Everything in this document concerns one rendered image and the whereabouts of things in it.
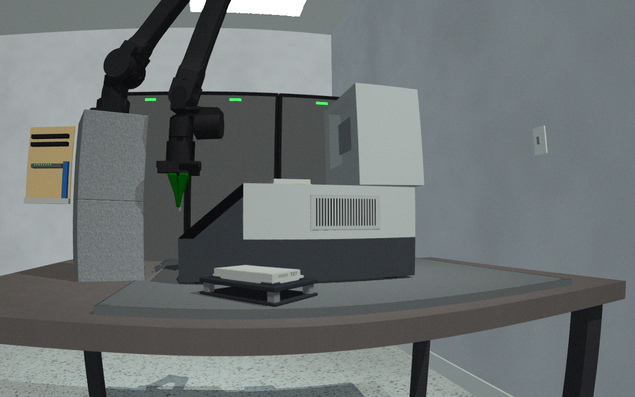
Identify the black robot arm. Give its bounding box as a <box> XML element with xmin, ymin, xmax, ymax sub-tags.
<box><xmin>90</xmin><ymin>0</ymin><xmax>231</xmax><ymax>141</ymax></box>

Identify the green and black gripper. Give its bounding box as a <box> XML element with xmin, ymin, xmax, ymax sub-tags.
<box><xmin>156</xmin><ymin>137</ymin><xmax>201</xmax><ymax>207</ymax></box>

